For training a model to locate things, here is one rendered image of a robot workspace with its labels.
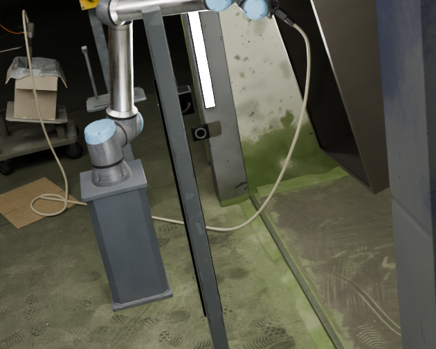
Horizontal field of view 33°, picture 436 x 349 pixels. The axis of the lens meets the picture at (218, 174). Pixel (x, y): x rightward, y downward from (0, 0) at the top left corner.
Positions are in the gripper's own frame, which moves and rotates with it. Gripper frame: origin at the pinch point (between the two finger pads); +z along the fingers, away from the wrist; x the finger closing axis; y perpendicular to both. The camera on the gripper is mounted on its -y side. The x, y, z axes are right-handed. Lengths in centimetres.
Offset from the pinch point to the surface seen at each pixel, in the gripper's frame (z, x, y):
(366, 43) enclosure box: -23, 15, 46
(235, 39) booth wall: 65, -38, -9
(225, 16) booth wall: 61, -30, -20
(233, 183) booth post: 75, -109, 38
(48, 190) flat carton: 108, -211, -60
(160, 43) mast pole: -141, -4, 0
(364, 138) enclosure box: -18, -18, 71
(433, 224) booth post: -209, 20, 70
